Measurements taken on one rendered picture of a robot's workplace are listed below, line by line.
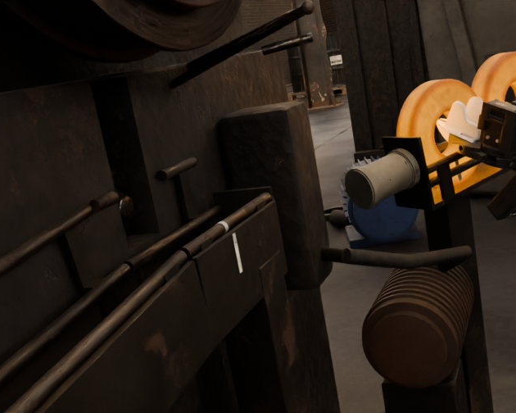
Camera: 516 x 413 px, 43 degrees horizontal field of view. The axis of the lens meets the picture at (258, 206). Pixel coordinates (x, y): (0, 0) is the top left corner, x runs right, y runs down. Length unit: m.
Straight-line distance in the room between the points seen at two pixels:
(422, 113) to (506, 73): 0.19
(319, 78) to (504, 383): 8.03
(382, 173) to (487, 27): 2.39
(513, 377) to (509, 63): 0.91
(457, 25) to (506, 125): 2.40
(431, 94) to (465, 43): 2.30
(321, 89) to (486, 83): 8.50
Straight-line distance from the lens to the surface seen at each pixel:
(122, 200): 0.69
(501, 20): 3.25
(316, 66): 9.52
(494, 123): 0.91
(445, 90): 1.00
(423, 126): 0.97
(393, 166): 0.92
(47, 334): 0.53
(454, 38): 3.29
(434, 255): 0.93
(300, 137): 0.83
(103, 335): 0.48
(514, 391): 1.73
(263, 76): 1.02
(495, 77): 1.08
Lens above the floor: 0.86
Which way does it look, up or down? 13 degrees down
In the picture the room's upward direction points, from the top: 10 degrees counter-clockwise
